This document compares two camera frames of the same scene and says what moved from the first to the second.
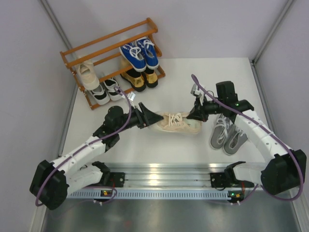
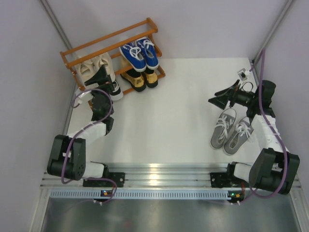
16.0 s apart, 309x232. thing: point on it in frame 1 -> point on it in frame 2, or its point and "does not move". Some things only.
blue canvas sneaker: x=147 y=50 does not move
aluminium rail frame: x=171 y=175 does not move
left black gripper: x=145 y=117 -> x=101 y=77
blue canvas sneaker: x=134 y=56 does not move
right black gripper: x=197 y=113 -> x=221 y=101
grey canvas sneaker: x=220 y=134 does not move
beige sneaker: x=175 y=121 -> x=105 y=59
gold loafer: x=135 y=79 does not move
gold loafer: x=151 y=78 does not move
